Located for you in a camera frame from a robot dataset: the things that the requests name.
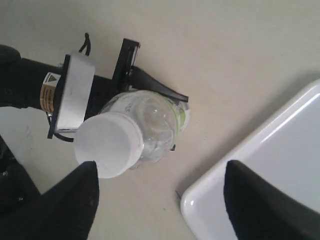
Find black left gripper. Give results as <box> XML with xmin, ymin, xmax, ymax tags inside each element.
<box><xmin>85</xmin><ymin>38</ymin><xmax>189</xmax><ymax>118</ymax></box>

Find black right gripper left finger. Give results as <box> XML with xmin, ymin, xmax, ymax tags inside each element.
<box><xmin>0</xmin><ymin>161</ymin><xmax>100</xmax><ymax>240</ymax></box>

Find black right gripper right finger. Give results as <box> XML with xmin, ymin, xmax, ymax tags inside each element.
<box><xmin>224</xmin><ymin>160</ymin><xmax>320</xmax><ymax>240</ymax></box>

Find clear plastic drink bottle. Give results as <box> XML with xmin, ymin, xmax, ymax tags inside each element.
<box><xmin>100</xmin><ymin>90</ymin><xmax>191</xmax><ymax>169</ymax></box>

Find white bottle cap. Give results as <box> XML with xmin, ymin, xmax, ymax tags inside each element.
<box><xmin>73</xmin><ymin>111</ymin><xmax>144</xmax><ymax>179</ymax></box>

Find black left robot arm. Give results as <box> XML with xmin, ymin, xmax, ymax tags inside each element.
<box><xmin>0</xmin><ymin>38</ymin><xmax>189</xmax><ymax>118</ymax></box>

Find white rectangular plastic tray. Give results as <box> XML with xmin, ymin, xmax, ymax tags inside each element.
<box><xmin>180</xmin><ymin>80</ymin><xmax>320</xmax><ymax>240</ymax></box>

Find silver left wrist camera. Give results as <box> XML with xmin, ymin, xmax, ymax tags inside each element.
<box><xmin>47</xmin><ymin>51</ymin><xmax>96</xmax><ymax>139</ymax></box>

